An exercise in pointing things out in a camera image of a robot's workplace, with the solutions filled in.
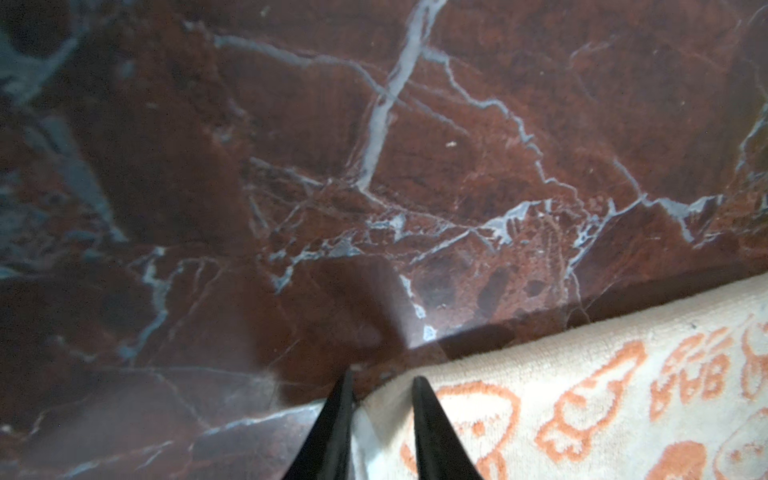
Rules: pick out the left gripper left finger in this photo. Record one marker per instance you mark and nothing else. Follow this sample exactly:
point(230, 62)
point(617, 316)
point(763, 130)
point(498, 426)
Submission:
point(325, 453)

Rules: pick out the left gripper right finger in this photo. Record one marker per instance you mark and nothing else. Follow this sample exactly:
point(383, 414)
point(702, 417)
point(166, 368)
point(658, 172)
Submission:
point(439, 452)

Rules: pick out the orange rabbit towel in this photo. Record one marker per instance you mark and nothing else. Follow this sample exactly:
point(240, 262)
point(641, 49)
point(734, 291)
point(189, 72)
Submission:
point(677, 391)

